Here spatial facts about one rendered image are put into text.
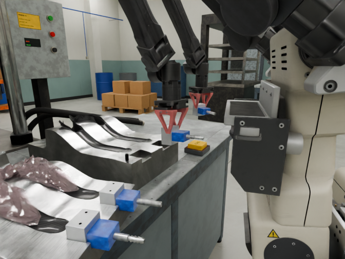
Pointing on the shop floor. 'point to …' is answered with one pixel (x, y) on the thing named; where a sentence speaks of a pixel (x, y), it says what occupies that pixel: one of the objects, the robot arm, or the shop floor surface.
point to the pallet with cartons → (130, 97)
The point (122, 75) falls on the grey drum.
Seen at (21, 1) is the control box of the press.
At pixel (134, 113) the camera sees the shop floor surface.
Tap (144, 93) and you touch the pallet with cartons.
